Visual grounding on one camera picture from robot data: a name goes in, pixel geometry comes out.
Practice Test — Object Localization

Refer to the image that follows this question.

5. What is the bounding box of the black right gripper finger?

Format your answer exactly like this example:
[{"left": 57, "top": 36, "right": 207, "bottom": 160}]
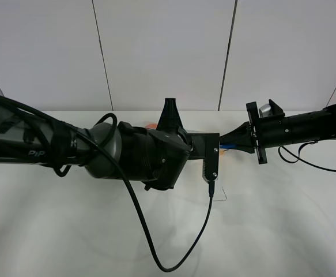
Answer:
[
  {"left": 222, "top": 144, "right": 255, "bottom": 154},
  {"left": 220, "top": 121, "right": 252, "bottom": 144}
]

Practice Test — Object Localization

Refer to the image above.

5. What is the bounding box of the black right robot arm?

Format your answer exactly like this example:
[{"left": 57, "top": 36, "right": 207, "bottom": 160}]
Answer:
[{"left": 220, "top": 100, "right": 336, "bottom": 164}]

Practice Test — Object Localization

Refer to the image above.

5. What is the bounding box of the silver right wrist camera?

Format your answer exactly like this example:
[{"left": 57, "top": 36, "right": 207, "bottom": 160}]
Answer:
[{"left": 259, "top": 103, "right": 273, "bottom": 118}]

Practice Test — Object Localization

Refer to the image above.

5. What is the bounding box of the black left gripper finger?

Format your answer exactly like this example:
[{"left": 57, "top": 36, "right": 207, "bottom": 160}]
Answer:
[{"left": 156, "top": 98, "right": 186, "bottom": 133}]

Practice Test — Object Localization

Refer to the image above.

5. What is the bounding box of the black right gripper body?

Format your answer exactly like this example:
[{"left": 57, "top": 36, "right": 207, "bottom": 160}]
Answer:
[{"left": 246, "top": 99, "right": 289, "bottom": 164}]

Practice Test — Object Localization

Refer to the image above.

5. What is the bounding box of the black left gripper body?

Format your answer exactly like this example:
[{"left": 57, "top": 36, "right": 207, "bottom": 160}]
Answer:
[{"left": 118, "top": 121, "right": 208, "bottom": 191}]

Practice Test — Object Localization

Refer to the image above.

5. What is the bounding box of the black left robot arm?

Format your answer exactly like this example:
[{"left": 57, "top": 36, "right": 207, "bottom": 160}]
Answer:
[{"left": 0, "top": 96, "right": 219, "bottom": 190}]

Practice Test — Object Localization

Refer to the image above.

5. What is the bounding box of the clear zip bag blue seal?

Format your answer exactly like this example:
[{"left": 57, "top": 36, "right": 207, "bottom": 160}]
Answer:
[{"left": 144, "top": 122, "right": 239, "bottom": 154}]

